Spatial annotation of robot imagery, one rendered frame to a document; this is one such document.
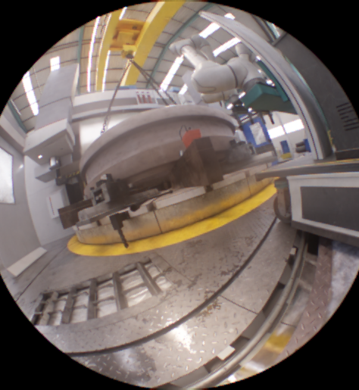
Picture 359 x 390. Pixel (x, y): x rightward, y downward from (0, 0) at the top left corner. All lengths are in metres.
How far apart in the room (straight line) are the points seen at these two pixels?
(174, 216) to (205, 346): 1.00
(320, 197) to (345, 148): 0.21
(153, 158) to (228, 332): 1.69
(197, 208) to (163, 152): 0.89
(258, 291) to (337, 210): 0.38
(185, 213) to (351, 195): 1.13
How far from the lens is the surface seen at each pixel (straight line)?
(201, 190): 1.12
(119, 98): 8.32
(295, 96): 0.74
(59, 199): 4.43
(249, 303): 0.45
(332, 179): 0.52
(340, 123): 0.56
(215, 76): 0.71
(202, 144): 1.00
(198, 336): 0.42
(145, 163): 1.68
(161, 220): 1.15
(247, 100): 0.71
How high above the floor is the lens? 0.39
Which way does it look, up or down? 5 degrees down
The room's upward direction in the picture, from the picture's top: 18 degrees counter-clockwise
